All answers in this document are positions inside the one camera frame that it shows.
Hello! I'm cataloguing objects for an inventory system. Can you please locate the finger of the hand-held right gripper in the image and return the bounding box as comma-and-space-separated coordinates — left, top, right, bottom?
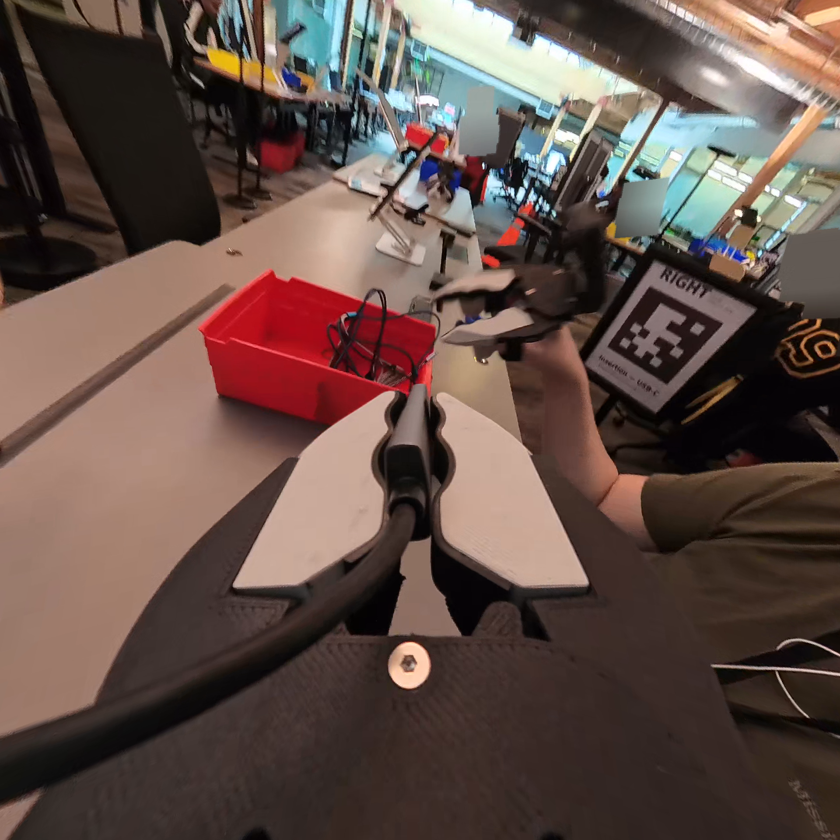
441, 307, 538, 347
432, 268, 521, 312

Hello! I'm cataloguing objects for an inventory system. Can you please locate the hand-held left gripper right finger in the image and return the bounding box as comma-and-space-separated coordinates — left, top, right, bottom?
428, 392, 590, 603

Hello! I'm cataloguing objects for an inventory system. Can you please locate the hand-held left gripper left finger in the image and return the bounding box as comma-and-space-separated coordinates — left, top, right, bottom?
233, 390, 404, 601

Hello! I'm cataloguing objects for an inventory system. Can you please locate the usb hub with thick cable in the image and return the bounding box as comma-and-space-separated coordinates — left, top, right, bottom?
0, 384, 435, 807

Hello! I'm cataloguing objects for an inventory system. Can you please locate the red plastic bin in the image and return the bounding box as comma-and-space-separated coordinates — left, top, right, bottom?
199, 269, 436, 427

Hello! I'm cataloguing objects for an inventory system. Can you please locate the person's right forearm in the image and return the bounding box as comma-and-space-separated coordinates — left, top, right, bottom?
535, 367, 657, 552

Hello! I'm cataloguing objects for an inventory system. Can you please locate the person's right hand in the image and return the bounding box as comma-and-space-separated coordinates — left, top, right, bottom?
524, 325, 581, 378

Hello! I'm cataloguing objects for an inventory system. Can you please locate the white desk stand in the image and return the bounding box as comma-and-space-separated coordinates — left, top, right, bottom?
369, 128, 454, 268

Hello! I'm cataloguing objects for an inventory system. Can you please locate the framed tag sign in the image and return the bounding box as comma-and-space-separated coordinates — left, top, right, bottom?
581, 246, 798, 421

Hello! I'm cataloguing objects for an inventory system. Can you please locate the red floor crate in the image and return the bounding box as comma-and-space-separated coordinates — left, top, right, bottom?
258, 130, 307, 175

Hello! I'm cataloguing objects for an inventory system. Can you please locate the person's torso in olive shirt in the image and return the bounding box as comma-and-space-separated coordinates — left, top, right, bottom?
640, 462, 840, 840

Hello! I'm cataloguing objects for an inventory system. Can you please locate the yellow storage bin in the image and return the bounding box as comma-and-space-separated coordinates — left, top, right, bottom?
206, 46, 263, 74

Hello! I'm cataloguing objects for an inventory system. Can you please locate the black round floor base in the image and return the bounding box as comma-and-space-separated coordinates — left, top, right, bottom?
0, 233, 99, 291

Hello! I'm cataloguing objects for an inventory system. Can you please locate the black upright panel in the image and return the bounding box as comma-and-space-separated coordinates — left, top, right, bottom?
20, 13, 222, 258

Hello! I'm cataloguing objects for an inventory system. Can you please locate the thin black usb cable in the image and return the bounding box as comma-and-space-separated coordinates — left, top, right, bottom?
326, 289, 427, 385

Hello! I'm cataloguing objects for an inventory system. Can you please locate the white cord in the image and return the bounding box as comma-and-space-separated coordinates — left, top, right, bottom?
712, 638, 840, 723

